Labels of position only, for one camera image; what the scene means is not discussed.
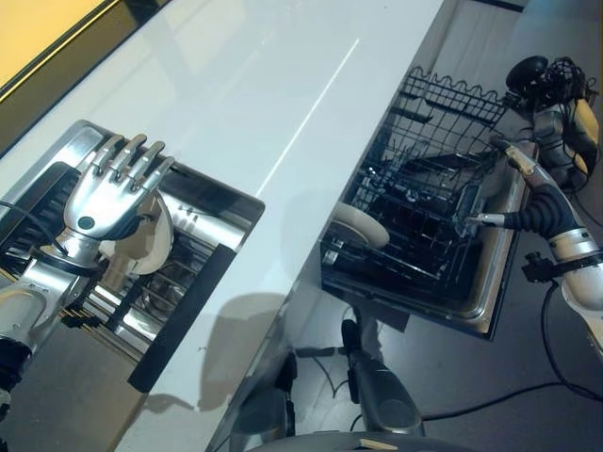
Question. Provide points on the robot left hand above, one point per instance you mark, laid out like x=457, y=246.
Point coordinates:
x=106, y=198

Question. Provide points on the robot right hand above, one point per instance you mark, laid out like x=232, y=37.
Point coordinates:
x=546, y=207

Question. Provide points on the cream round plate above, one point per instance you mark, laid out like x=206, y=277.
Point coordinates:
x=153, y=240
x=360, y=223

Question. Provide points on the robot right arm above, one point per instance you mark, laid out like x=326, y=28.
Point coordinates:
x=581, y=263

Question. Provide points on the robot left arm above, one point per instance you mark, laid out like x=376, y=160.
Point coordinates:
x=42, y=292

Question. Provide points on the steel dishwasher door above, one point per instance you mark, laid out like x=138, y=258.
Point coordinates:
x=490, y=282

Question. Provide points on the black dishwasher rack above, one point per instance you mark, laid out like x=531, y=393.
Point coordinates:
x=424, y=198

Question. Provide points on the black ribbed drying mat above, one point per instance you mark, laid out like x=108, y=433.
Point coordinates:
x=47, y=198

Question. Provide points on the black right wrist clamp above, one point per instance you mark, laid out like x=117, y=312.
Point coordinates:
x=537, y=269

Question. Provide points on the stainless steel sink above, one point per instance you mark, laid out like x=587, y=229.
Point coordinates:
x=202, y=202

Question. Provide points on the metal sink grid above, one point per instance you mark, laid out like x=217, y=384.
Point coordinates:
x=184, y=273

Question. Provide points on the black strip on sink edge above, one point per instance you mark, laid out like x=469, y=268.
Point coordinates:
x=188, y=315

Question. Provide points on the robot right leg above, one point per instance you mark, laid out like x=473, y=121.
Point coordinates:
x=381, y=381

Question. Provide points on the robot leg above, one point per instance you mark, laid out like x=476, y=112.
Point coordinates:
x=381, y=381
x=268, y=405

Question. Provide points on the robot left leg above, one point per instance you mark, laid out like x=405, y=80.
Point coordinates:
x=268, y=405

